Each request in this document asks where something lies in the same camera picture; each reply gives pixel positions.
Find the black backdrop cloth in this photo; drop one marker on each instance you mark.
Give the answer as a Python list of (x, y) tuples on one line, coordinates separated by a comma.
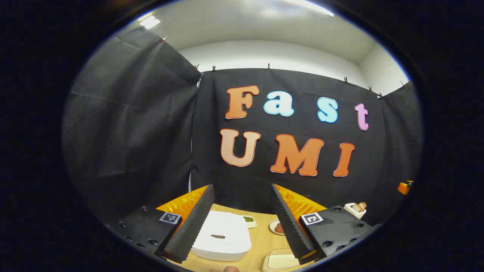
[(151, 132)]

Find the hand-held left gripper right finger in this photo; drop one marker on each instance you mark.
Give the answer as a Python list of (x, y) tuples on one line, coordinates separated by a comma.
[(289, 226)]

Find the ceiling light panel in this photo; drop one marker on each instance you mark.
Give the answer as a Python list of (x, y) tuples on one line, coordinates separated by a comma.
[(149, 22)]

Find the white divided condiment dish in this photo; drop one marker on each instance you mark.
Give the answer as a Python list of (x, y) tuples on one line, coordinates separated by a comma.
[(249, 220)]

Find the red-brown meat piece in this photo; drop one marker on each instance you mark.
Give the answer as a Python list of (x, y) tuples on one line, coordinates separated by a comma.
[(280, 228)]

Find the white round plate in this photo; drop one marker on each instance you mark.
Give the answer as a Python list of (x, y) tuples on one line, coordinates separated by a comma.
[(272, 226)]

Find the white toaster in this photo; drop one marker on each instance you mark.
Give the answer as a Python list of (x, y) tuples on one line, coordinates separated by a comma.
[(353, 212)]

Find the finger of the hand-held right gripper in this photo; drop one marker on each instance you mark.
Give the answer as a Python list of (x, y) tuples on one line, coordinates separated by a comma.
[(404, 187)]

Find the clear plastic tray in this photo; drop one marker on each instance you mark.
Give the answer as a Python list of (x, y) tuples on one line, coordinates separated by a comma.
[(264, 264)]

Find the white rice cooker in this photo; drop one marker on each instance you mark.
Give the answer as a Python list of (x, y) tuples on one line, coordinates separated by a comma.
[(227, 226)]

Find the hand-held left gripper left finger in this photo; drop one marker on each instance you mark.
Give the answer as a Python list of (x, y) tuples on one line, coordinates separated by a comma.
[(193, 226)]

